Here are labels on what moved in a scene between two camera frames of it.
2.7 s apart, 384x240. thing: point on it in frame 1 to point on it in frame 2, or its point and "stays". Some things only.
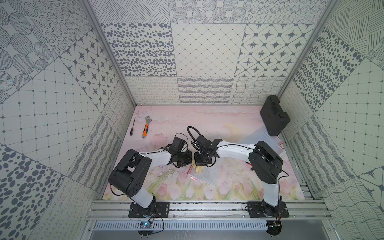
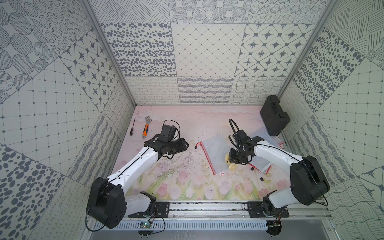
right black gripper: [199, 162] to [233, 159]
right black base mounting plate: [261, 209] stays
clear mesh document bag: [276, 141] stays
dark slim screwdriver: [132, 130] stays
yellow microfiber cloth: [199, 168] to [232, 166]
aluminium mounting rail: [119, 210] stays
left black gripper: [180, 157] to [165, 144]
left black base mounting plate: [160, 209] stays
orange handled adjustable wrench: [148, 119] stays
